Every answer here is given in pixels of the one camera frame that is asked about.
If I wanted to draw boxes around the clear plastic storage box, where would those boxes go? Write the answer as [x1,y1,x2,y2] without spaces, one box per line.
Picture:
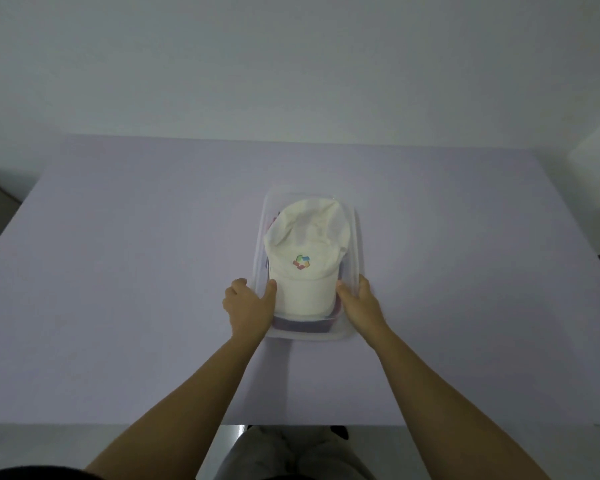
[252,187,365,342]

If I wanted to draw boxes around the person's right forearm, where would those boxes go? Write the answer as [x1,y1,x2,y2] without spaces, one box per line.
[367,326,552,480]

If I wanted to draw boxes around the dark red cap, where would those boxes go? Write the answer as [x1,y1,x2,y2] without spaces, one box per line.
[271,304,345,336]

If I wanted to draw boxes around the person's grey trousers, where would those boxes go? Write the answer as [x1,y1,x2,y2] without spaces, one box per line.
[215,425,376,480]

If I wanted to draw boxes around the person's left hand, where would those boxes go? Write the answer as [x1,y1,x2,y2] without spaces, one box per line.
[222,278,278,342]

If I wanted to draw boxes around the white cap with coloured logo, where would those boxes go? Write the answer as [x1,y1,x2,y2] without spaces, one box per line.
[263,198,352,318]

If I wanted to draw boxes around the person's black shirt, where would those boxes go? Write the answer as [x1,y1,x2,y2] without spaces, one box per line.
[0,466,104,480]

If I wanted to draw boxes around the person's left forearm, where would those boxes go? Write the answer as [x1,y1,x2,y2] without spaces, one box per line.
[84,333,266,480]

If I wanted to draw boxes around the person's right hand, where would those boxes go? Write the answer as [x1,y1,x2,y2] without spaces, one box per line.
[335,274,390,349]

